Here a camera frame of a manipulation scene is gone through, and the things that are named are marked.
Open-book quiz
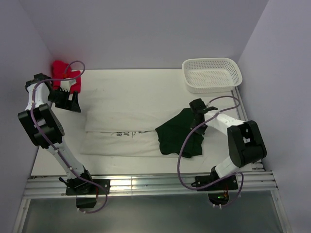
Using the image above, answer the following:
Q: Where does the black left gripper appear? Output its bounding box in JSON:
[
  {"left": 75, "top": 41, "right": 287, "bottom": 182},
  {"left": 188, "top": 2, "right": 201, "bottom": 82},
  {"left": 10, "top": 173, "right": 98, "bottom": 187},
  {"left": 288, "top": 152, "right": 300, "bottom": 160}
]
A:
[{"left": 48, "top": 88, "right": 81, "bottom": 112}]

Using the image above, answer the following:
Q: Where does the dark green t-shirt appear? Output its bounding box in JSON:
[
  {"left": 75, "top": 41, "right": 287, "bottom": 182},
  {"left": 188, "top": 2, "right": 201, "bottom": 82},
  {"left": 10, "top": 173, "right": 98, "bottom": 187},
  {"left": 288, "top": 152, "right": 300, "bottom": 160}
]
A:
[{"left": 155, "top": 108, "right": 204, "bottom": 158}]

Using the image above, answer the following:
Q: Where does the white printed t-shirt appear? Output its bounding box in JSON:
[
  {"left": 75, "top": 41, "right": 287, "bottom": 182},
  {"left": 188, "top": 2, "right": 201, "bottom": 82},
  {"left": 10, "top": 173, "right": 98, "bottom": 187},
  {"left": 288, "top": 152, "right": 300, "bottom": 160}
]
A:
[{"left": 80, "top": 111, "right": 165, "bottom": 157}]

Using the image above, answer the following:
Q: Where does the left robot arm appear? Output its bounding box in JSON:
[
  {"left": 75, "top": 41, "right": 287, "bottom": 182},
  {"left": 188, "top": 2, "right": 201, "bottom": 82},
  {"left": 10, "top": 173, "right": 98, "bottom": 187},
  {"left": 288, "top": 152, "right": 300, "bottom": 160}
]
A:
[{"left": 17, "top": 73, "right": 95, "bottom": 194}]

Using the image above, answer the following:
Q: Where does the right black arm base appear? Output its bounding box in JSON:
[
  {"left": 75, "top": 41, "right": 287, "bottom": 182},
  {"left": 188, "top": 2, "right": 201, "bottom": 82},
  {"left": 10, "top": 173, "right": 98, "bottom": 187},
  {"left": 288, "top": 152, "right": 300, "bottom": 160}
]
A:
[{"left": 191, "top": 175, "right": 238, "bottom": 205}]

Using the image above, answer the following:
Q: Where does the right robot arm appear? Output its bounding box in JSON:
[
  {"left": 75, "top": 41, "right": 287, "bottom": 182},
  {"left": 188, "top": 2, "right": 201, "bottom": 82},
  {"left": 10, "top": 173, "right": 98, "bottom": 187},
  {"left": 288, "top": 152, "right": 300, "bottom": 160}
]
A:
[{"left": 190, "top": 99, "right": 267, "bottom": 189}]

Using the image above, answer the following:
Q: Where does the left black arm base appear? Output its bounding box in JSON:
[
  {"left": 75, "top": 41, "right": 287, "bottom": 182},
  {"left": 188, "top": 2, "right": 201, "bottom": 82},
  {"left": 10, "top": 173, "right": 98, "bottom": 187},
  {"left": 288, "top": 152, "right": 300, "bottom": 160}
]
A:
[{"left": 59, "top": 174, "right": 110, "bottom": 211}]

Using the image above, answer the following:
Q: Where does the red t-shirt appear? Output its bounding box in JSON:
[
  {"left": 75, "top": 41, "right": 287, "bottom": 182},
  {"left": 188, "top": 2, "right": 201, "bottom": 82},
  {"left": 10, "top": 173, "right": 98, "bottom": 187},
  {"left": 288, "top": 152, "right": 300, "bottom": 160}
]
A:
[{"left": 52, "top": 61, "right": 81, "bottom": 94}]

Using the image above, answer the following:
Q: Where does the white perforated plastic basket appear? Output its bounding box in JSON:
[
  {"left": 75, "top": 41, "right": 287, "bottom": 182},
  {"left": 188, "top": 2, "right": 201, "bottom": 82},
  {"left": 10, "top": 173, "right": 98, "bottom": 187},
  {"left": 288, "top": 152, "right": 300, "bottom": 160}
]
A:
[{"left": 182, "top": 58, "right": 242, "bottom": 94}]

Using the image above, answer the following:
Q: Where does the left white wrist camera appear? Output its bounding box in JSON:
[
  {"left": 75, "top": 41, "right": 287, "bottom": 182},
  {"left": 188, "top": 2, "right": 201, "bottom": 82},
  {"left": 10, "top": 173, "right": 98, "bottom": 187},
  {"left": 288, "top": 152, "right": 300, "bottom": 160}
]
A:
[{"left": 60, "top": 80, "right": 76, "bottom": 92}]

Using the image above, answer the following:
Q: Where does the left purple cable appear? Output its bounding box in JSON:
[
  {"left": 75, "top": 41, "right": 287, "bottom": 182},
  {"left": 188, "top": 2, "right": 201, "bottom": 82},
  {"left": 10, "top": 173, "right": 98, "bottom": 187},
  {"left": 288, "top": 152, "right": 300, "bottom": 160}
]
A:
[{"left": 30, "top": 60, "right": 109, "bottom": 215}]

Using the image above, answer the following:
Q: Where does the purple cable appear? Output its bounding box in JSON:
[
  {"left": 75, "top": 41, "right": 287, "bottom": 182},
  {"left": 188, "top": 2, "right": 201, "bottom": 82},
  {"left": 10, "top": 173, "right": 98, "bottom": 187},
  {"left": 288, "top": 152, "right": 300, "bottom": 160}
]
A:
[
  {"left": 177, "top": 96, "right": 244, "bottom": 209},
  {"left": 30, "top": 60, "right": 109, "bottom": 215}
]

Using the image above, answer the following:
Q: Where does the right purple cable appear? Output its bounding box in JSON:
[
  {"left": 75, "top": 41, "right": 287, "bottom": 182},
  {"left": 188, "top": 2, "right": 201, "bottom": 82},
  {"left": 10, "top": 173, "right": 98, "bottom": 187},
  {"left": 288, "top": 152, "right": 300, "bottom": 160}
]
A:
[{"left": 177, "top": 96, "right": 244, "bottom": 209}]

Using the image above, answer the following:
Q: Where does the aluminium rail frame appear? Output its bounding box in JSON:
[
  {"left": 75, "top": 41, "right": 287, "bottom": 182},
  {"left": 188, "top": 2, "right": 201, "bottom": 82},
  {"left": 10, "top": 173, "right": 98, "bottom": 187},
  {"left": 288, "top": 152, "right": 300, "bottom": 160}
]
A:
[{"left": 12, "top": 87, "right": 293, "bottom": 233}]

